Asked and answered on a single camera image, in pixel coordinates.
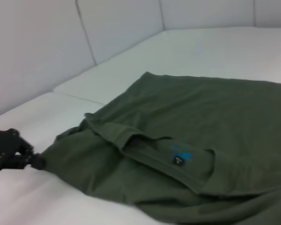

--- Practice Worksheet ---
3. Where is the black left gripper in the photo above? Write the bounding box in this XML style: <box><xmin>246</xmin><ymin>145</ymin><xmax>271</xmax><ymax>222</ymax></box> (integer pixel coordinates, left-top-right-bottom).
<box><xmin>0</xmin><ymin>127</ymin><xmax>46</xmax><ymax>172</ymax></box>

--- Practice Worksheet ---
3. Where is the dark green FREE t-shirt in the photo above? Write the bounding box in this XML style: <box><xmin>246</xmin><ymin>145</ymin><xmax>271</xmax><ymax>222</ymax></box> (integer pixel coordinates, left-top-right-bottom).
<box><xmin>41</xmin><ymin>71</ymin><xmax>281</xmax><ymax>225</ymax></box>

